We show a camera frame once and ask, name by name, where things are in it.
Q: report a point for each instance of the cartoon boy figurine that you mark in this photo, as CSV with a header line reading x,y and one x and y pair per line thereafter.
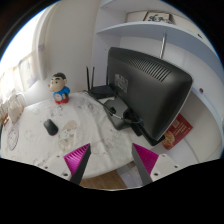
x,y
58,86

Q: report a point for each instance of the black wifi router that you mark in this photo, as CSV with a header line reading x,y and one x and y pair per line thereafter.
x,y
99,92

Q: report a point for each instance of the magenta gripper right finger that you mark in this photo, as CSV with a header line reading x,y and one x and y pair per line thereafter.
x,y
145,161

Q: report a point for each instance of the white patterned tablecloth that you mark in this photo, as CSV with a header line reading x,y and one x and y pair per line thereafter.
x,y
81,121

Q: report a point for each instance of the black computer mouse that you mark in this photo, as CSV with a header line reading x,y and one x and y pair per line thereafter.
x,y
51,128

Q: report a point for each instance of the red booklet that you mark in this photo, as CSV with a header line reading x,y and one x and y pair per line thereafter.
x,y
178,130

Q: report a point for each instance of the white bag at left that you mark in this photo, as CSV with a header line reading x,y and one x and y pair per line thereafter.
x,y
16,105

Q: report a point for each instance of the white wall shelf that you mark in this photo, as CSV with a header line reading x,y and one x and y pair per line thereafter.
x,y
175,44

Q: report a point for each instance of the black computer monitor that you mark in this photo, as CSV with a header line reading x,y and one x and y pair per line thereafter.
x,y
149,92

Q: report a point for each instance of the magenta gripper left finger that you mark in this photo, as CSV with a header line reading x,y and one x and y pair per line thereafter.
x,y
77,161

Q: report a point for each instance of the framed picture on shelf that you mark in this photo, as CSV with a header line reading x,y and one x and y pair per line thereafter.
x,y
158,17

